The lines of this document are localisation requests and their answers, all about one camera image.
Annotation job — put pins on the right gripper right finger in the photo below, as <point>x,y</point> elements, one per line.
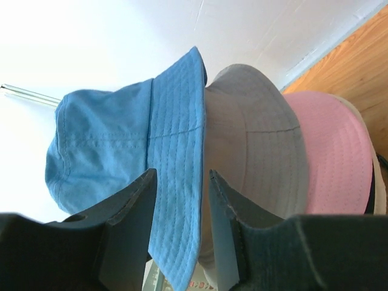
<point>256,250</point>

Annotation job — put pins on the pink bucket hat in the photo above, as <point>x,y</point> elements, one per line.
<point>338,153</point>

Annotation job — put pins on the grey plastic laundry basket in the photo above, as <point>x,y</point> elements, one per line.
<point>155,280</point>

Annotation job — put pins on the blue bucket hat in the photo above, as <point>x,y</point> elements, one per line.
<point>105,140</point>

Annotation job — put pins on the black bucket hat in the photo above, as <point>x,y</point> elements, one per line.
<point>371,200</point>

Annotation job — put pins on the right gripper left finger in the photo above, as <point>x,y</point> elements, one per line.
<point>104,247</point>

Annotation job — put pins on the beige bucket hat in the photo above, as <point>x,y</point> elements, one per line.
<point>380,204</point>

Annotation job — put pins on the aluminium frame rail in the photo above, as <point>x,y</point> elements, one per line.
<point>24,94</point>

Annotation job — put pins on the grey bucket hat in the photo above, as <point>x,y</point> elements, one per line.
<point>253,139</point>

